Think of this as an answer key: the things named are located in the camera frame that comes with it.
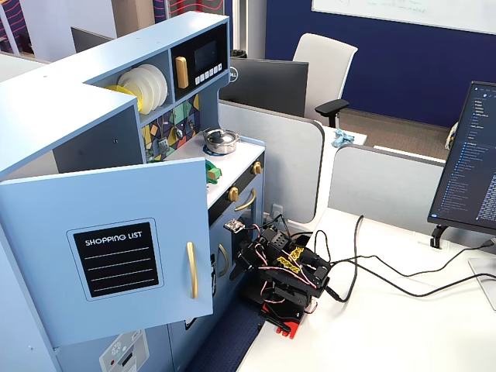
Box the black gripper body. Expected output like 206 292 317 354
236 239 269 273

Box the gold cabinet door handle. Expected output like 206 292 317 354
186 241 200 300

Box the black thin cable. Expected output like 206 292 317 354
312 229 496 299

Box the blue cloth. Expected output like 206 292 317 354
330 129 356 149

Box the white toy plate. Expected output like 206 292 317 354
126 67 160 113
116 72 153 115
138 63 169 109

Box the steel toy pot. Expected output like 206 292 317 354
202 128 241 156

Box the blue shopping list door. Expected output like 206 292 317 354
0 157 215 349

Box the dark background monitor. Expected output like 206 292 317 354
70 26 115 54

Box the steel toy ladle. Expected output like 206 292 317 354
170 112 185 141

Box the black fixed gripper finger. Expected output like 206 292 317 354
228 258 249 282

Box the black monitor clamp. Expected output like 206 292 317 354
429 223 451 250

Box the black toy microwave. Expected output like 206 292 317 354
170 23 229 103

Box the white office chair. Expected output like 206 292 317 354
291 32 360 128

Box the gold microwave handle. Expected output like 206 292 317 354
174 56 190 90

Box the gold oven handle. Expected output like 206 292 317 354
234 188 257 212

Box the gray rounded desk partition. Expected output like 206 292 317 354
218 99 326 225

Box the lit computer monitor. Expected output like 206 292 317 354
426 80 496 236

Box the whiteboard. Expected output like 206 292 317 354
311 0 496 36

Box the gold dishwasher handle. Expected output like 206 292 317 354
217 243 230 277

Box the red arm base clamp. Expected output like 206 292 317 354
258 301 308 340

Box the green toy lid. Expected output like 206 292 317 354
205 159 224 184

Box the black Dell monitor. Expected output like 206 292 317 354
219 57 310 119

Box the silver monitor stand plate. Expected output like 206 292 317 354
467 257 496 312

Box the blue toy kitchen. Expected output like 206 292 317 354
0 10 269 372

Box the black thick cable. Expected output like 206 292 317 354
324 215 365 304

